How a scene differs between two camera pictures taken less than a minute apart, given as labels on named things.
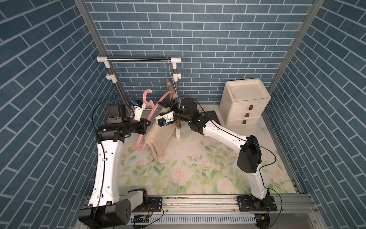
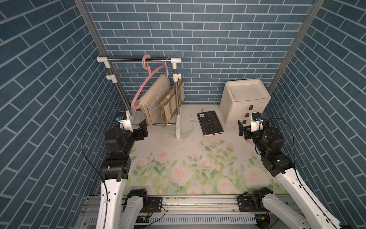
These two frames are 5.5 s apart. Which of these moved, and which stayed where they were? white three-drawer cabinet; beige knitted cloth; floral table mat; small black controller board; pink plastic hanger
Moved: pink plastic hanger; beige knitted cloth
Stayed: small black controller board; white three-drawer cabinet; floral table mat
